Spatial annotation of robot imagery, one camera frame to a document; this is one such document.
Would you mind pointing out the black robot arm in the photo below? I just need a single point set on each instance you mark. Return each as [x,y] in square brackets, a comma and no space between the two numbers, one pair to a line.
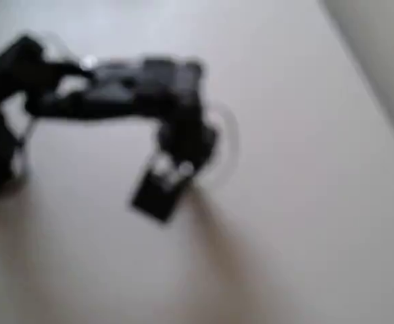
[98,94]

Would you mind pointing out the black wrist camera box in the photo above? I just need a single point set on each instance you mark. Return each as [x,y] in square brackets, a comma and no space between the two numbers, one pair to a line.
[157,195]

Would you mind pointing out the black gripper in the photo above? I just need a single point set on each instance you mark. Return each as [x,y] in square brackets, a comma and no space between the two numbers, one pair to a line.
[169,175]

